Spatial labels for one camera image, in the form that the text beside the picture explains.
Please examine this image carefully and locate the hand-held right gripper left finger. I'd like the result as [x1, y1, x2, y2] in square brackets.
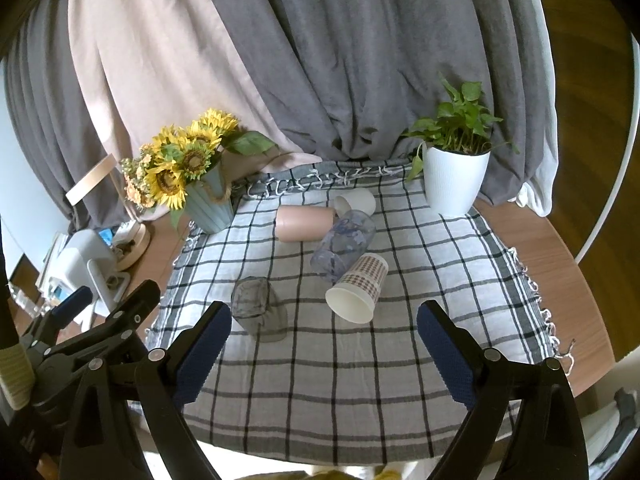
[59, 301, 233, 480]

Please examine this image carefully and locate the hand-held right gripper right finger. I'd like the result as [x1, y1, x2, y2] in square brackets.
[416, 300, 590, 480]

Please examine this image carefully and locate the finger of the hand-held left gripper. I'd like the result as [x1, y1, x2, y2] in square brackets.
[22, 286, 96, 345]
[40, 280, 162, 386]

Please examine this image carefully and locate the patterned paper cup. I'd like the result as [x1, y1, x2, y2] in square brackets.
[325, 253, 390, 324]

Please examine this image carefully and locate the grey cup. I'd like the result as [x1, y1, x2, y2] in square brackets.
[231, 276, 288, 343]

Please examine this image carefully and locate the transparent blue plastic cup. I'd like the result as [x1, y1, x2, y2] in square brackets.
[310, 211, 377, 283]

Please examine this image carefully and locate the pink cup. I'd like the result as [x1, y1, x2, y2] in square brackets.
[276, 205, 335, 242]

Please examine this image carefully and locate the white cup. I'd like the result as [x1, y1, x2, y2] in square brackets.
[333, 188, 377, 218]

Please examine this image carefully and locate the white appliance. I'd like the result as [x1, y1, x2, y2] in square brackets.
[60, 230, 132, 313]

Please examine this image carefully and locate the round wooden box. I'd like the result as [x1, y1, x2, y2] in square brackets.
[111, 221, 152, 271]

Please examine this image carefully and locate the checked tablecloth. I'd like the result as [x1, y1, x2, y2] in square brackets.
[145, 159, 576, 466]

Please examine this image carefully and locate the wooden bar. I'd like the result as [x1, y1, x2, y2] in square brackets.
[65, 155, 118, 207]

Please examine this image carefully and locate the blue-grey ribbed vase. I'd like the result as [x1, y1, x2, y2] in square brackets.
[184, 165, 236, 234]

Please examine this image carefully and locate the sunflower bouquet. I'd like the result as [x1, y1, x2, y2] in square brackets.
[120, 108, 281, 228]

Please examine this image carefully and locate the white ribbed plant pot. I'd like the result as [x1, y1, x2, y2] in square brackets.
[421, 145, 492, 218]

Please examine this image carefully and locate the grey curtain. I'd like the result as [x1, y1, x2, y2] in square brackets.
[2, 0, 136, 231]
[200, 0, 556, 206]

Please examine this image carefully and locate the white sheer curtain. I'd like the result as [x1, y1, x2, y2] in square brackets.
[517, 0, 560, 217]

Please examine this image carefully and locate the green pothos plant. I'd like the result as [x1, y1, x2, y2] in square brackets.
[402, 74, 521, 183]

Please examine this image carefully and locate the beige curtain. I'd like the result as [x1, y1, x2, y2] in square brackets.
[67, 0, 326, 221]

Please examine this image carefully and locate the white ring hoop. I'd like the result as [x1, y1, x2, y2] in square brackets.
[574, 25, 640, 267]

